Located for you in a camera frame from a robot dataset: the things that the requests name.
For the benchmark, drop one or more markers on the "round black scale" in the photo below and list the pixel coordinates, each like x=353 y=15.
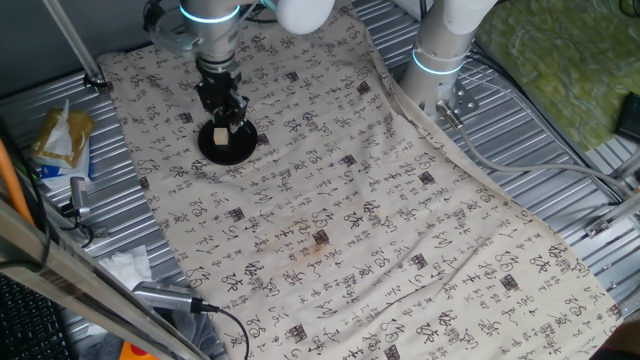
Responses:
x=235 y=152

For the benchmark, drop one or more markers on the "aluminium bar with bracket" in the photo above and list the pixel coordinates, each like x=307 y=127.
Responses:
x=615 y=212

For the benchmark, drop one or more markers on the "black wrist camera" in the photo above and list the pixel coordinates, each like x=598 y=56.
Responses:
x=152 y=17

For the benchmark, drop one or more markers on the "black keyboard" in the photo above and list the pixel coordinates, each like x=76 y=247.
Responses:
x=25 y=325

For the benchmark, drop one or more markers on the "short aluminium bar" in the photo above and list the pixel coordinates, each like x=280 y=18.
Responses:
x=625 y=167

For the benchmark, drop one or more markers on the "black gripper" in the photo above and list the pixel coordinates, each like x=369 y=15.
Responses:
x=217 y=92

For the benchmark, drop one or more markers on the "crumpled white tissue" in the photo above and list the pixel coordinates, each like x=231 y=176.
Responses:
x=125 y=267

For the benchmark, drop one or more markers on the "small silver camera on stand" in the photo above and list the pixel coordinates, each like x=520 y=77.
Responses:
x=78 y=195

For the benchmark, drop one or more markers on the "slim aluminium pole with foot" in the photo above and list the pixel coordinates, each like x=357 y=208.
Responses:
x=75 y=45

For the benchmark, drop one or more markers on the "flat black box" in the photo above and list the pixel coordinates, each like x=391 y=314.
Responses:
x=629 y=117

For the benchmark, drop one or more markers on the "orange emergency stop box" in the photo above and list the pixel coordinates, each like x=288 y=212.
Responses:
x=132 y=352

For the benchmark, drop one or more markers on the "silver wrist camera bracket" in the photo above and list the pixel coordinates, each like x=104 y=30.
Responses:
x=172 y=37

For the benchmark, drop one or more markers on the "aluminium frame beam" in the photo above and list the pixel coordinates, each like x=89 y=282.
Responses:
x=75 y=290

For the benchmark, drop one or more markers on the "green textured mat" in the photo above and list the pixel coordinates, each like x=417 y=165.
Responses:
x=550 y=65

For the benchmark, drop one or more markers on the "small wooden cube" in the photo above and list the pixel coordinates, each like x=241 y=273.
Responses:
x=221 y=136

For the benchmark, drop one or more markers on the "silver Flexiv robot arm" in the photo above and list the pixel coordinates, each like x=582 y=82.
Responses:
x=445 y=35

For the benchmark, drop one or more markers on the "long silver ridged camera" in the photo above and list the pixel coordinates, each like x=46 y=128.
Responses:
x=165 y=296

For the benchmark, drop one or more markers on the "dark grey towel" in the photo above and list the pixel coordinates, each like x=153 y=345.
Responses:
x=195 y=330

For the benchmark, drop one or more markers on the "beige calligraphy print cloth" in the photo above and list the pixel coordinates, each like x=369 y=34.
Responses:
x=350 y=200

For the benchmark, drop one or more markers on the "orange pole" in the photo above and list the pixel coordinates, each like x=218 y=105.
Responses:
x=10 y=180

